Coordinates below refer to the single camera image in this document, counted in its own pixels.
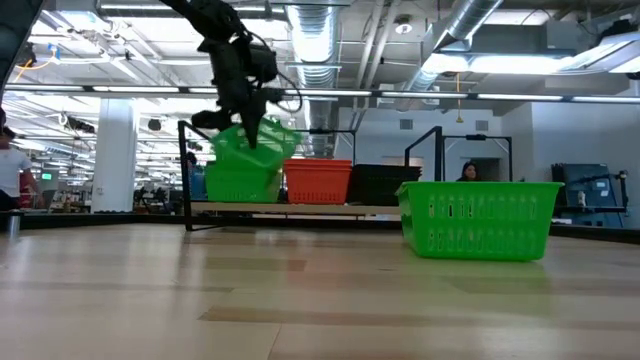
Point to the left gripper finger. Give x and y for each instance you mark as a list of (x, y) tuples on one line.
[(251, 127), (212, 120)]

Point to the red-orange plastic slotted basket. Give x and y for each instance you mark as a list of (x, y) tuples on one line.
[(317, 161), (317, 185)]

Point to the small metal cylinder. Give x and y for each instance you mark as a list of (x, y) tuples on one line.
[(13, 222)]

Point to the long ceiling light strip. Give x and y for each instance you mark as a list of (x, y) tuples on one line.
[(425, 95)]

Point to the blue equipment cabinet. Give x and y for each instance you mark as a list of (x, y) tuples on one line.
[(590, 195)]

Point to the black plastic slotted basket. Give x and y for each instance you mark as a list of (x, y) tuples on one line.
[(390, 166), (390, 169), (380, 190)]

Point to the silver ribbed ventilation duct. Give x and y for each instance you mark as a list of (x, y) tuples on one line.
[(312, 40), (470, 17)]

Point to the large ceiling light panel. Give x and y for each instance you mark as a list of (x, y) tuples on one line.
[(515, 64)]

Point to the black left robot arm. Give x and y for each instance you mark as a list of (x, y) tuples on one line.
[(210, 20)]

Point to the wooden shelf with black frame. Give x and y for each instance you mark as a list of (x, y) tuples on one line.
[(300, 207)]

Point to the black rig frame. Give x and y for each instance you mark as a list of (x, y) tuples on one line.
[(477, 136), (330, 131)]

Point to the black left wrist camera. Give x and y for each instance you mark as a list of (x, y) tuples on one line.
[(264, 64)]

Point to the person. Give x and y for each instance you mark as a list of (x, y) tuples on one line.
[(12, 170), (469, 172)]

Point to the white square pillar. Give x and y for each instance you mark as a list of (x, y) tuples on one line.
[(115, 160)]

